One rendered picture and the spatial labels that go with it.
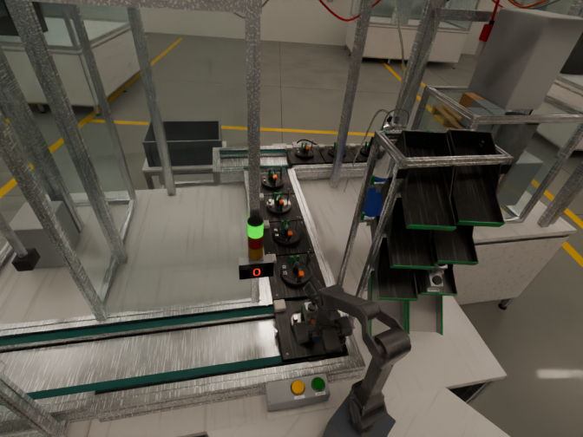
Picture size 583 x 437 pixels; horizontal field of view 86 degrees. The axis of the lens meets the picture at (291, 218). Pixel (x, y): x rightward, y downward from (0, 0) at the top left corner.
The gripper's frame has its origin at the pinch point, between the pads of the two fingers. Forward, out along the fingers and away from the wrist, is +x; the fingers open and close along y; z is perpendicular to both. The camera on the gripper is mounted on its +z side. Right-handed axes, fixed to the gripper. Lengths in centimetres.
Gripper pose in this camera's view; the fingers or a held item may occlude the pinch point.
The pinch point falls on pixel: (320, 336)
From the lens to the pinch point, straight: 111.8
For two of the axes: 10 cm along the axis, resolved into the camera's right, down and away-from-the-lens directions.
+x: -0.7, 7.7, 6.3
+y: 9.8, -0.7, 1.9
